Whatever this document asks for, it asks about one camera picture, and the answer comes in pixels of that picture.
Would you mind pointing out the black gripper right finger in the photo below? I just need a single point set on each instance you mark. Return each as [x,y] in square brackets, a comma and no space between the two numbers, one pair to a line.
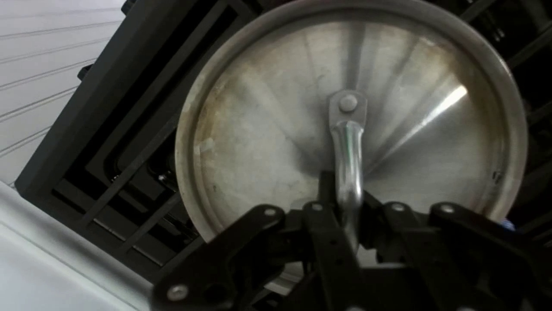
[459,260]

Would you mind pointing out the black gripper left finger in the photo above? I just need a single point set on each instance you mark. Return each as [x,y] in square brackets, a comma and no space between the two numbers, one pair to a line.
[242,260]

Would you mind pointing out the black gas stove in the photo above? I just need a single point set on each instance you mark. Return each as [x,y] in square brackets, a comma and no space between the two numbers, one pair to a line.
[104,162]

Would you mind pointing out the silver pot lid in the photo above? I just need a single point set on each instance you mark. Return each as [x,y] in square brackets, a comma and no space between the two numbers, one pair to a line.
[276,127]

